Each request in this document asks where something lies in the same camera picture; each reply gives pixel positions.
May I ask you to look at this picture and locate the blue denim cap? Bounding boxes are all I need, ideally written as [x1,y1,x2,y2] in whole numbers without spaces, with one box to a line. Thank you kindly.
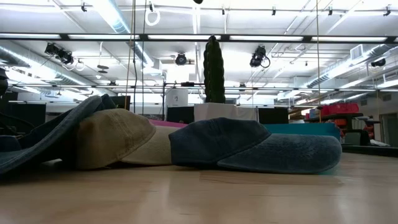
[169,117,343,174]
[0,94,116,175]

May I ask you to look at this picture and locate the tan cotton cap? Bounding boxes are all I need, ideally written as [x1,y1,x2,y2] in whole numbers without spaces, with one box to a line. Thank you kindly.
[73,108,175,170]

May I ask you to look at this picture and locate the black round ceiling lamp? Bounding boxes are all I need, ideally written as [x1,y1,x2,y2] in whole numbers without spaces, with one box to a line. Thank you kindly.
[175,52,188,67]

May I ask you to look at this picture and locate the black overhead beam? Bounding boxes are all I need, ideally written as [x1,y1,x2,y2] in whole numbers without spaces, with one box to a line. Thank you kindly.
[0,32,398,44]

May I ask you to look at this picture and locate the green cactus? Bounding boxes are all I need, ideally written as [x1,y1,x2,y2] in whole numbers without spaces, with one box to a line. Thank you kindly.
[203,35,226,104]

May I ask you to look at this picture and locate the white hexagonal plant pot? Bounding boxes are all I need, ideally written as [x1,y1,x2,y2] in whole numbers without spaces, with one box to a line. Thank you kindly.
[194,103,237,123]

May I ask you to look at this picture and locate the black panel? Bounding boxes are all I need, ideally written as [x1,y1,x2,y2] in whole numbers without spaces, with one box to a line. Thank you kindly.
[257,108,290,125]
[167,106,195,125]

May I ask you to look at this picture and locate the white panel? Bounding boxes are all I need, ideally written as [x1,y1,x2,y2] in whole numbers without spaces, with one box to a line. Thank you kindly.
[235,106,257,122]

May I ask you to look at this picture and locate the red plastic tray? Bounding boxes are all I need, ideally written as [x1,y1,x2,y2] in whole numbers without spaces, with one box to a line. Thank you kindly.
[148,119,189,129]

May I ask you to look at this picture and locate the black ceiling spotlight pair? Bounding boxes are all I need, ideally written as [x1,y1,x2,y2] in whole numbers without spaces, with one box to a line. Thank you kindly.
[44,42,75,65]

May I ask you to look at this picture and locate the blue plastic tray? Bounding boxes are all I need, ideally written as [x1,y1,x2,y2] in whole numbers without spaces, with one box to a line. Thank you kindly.
[262,123,341,141]

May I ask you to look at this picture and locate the red storage bins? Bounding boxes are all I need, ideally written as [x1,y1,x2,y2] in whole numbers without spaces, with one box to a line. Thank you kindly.
[320,103,360,117]

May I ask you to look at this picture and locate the white cable ring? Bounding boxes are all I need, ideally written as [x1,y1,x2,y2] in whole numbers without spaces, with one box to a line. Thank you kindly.
[144,2,161,27]

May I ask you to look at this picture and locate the black ceiling lamp with cable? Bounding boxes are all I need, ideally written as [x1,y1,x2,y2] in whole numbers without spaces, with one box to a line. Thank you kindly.
[249,45,271,69]

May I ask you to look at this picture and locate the black hanging cable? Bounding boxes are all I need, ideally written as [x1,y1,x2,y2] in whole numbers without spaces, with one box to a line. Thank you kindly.
[132,0,138,114]

